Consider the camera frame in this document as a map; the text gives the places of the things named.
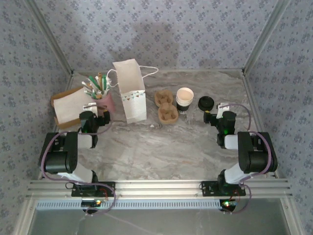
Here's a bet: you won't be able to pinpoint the black plastic lid stack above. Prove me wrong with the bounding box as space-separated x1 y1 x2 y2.
198 99 215 111

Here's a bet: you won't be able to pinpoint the pink straw holder cup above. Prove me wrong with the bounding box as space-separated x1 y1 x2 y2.
94 92 116 116

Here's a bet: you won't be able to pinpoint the green circuit board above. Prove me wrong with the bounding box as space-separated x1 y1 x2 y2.
82 199 103 208
221 199 238 209

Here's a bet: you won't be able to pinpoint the brown cardboard napkin box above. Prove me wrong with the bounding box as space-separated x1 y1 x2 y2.
50 87 98 130

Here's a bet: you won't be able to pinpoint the white black paper coffee cup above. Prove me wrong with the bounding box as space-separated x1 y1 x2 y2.
176 87 195 105

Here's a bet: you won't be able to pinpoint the grey metal sheet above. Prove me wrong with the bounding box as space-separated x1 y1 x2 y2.
29 198 291 235

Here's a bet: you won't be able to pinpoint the grey slotted cable duct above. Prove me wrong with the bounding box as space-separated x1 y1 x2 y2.
35 198 235 211

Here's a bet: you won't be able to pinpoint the wide aluminium mounting rail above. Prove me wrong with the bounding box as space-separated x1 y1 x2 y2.
28 180 293 199

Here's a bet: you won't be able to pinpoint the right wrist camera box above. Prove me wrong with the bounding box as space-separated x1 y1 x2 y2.
216 103 232 118

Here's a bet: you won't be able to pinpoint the white paper bag with handles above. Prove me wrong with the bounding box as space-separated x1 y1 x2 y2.
106 58 159 124

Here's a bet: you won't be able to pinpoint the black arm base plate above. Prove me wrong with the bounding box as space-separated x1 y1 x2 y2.
201 180 246 198
70 182 116 198

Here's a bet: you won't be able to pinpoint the white paper napkins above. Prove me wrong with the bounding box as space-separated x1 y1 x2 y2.
53 89 97 122

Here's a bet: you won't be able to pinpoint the black plastic cup lid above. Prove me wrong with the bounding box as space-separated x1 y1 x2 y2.
198 96 215 107

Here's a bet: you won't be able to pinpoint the aluminium frame post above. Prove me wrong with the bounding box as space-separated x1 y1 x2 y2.
24 0 75 74
241 0 292 74

